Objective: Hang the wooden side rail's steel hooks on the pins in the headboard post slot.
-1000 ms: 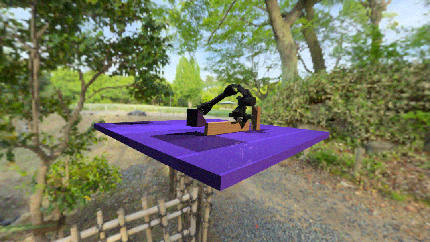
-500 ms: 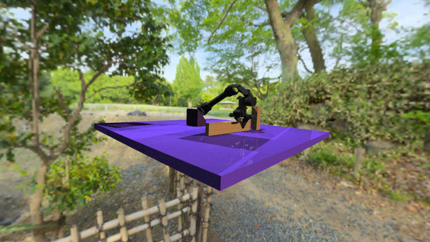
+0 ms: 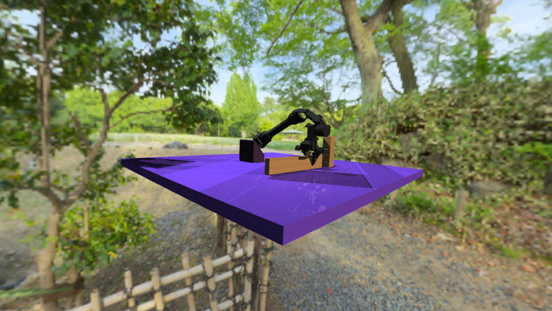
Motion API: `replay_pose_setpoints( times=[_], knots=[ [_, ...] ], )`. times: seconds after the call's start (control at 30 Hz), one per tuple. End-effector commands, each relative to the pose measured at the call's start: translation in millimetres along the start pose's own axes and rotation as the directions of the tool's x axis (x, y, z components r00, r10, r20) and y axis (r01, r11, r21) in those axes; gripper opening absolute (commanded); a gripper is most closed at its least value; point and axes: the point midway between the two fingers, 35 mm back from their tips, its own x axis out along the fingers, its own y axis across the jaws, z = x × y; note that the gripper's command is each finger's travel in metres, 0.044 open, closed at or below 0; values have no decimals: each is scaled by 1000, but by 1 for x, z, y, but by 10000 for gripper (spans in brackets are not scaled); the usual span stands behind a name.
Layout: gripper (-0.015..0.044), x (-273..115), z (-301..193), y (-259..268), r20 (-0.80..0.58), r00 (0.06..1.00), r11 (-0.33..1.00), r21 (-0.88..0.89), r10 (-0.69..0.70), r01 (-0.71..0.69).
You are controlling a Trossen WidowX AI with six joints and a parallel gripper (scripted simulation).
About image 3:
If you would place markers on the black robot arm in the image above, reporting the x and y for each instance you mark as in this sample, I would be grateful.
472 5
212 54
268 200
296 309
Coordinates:
320 128

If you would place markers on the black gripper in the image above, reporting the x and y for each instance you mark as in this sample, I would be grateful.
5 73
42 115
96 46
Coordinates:
317 150

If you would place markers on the wooden post with slot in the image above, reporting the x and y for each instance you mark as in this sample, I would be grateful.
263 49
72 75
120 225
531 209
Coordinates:
328 158

